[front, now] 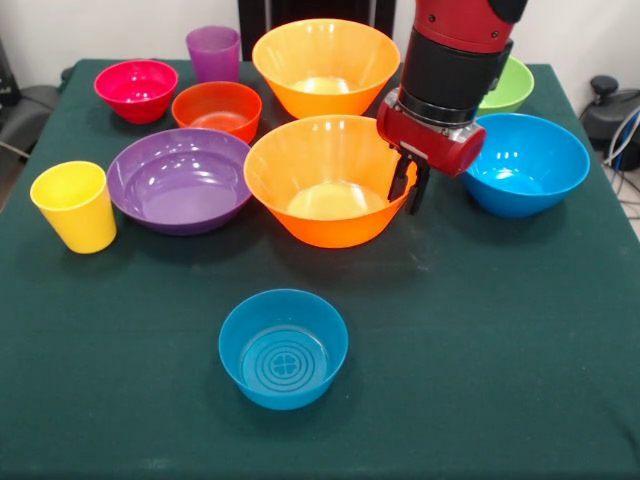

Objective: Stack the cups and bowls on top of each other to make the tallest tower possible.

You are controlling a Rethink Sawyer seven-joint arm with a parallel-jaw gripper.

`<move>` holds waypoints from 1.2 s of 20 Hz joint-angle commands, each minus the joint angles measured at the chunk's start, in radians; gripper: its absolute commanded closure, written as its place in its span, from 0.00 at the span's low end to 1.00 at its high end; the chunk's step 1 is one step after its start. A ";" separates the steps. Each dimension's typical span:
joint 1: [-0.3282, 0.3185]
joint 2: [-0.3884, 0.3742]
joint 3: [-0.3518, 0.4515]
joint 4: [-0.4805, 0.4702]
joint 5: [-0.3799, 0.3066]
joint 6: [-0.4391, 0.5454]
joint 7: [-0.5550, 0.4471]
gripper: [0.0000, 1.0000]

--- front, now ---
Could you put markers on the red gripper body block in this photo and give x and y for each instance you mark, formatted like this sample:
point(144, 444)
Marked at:
point(430, 145)

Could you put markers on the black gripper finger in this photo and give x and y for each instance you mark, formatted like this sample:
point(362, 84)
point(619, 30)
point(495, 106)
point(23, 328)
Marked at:
point(399, 182)
point(419, 195)

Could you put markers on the large orange bowl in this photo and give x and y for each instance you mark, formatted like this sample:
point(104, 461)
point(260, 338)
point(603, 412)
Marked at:
point(320, 160)
point(325, 55)

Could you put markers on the small translucent blue bowl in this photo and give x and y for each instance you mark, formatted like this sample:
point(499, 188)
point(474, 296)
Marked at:
point(280, 320)

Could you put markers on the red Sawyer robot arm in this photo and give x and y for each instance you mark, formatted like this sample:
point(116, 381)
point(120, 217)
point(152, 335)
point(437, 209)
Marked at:
point(450, 60)

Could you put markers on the opaque blue bowl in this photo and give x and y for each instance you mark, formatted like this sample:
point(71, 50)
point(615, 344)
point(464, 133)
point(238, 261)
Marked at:
point(530, 150)

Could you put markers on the green bowl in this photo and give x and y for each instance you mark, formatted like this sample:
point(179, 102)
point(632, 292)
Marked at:
point(515, 85)

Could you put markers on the dark green tablecloth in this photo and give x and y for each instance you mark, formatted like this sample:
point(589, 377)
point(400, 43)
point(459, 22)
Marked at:
point(450, 350)

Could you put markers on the small red-orange bowl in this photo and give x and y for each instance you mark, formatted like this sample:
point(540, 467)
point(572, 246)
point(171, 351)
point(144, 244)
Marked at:
point(215, 105)

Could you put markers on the wide purple bowl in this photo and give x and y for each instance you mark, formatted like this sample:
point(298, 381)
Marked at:
point(180, 180)

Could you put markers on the purple cup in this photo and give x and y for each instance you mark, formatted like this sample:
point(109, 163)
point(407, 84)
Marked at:
point(212, 55)

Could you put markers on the pink bowl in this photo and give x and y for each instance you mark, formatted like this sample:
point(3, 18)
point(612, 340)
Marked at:
point(135, 87)

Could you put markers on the yellow cup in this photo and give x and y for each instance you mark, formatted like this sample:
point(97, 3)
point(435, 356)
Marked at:
point(80, 220)

